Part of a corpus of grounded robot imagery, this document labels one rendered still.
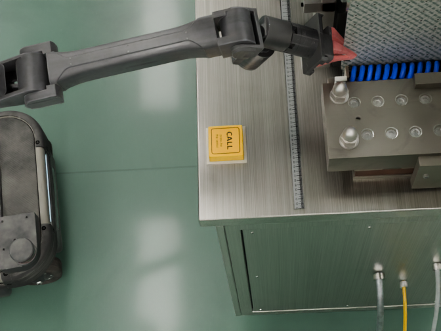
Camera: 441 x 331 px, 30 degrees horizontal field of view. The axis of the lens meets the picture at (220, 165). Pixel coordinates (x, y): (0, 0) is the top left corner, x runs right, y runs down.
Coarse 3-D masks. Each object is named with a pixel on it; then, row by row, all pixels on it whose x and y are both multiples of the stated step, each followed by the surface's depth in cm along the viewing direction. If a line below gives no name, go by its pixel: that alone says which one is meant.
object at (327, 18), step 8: (304, 0) 153; (312, 0) 153; (320, 0) 153; (328, 0) 152; (304, 8) 154; (312, 8) 154; (320, 8) 155; (328, 8) 155; (328, 16) 158; (328, 24) 161; (328, 64) 173
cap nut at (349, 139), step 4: (348, 128) 149; (352, 128) 149; (344, 132) 150; (348, 132) 149; (352, 132) 149; (356, 132) 149; (340, 136) 153; (344, 136) 150; (348, 136) 149; (352, 136) 149; (356, 136) 150; (340, 140) 152; (344, 140) 151; (348, 140) 150; (352, 140) 150; (356, 140) 151; (344, 144) 152; (348, 144) 151; (352, 144) 151; (356, 144) 152; (348, 148) 152; (352, 148) 152
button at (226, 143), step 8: (208, 128) 168; (216, 128) 168; (224, 128) 168; (232, 128) 168; (240, 128) 167; (208, 136) 168; (216, 136) 167; (224, 136) 167; (232, 136) 167; (240, 136) 167; (216, 144) 166; (224, 144) 166; (232, 144) 166; (240, 144) 166; (216, 152) 166; (224, 152) 165; (232, 152) 165; (240, 152) 165; (216, 160) 167; (224, 160) 167
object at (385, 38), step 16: (352, 16) 145; (368, 16) 145; (384, 16) 145; (400, 16) 145; (416, 16) 145; (432, 16) 145; (352, 32) 149; (368, 32) 149; (384, 32) 149; (400, 32) 150; (416, 32) 150; (432, 32) 150; (352, 48) 154; (368, 48) 154; (384, 48) 154; (400, 48) 154; (416, 48) 155; (432, 48) 155; (352, 64) 159; (368, 64) 160; (384, 64) 160; (400, 64) 160; (416, 64) 160; (432, 64) 160
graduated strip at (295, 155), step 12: (288, 0) 182; (288, 12) 181; (288, 60) 176; (288, 72) 175; (288, 84) 173; (288, 96) 172; (288, 108) 171; (288, 120) 170; (300, 144) 168; (300, 156) 167; (300, 168) 165; (300, 180) 164; (300, 192) 163; (300, 204) 162
